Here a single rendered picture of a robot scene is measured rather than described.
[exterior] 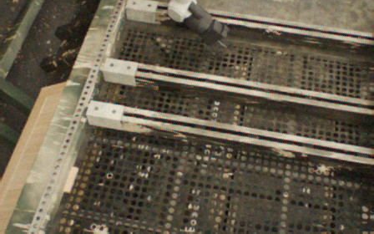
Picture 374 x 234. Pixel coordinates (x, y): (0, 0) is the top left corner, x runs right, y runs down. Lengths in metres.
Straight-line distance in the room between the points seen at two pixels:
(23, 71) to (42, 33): 0.29
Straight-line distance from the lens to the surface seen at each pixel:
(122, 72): 1.75
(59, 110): 1.73
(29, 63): 2.76
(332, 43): 1.95
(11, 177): 2.20
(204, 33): 1.80
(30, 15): 2.62
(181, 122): 1.63
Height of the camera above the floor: 2.11
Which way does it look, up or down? 33 degrees down
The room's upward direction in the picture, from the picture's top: 80 degrees clockwise
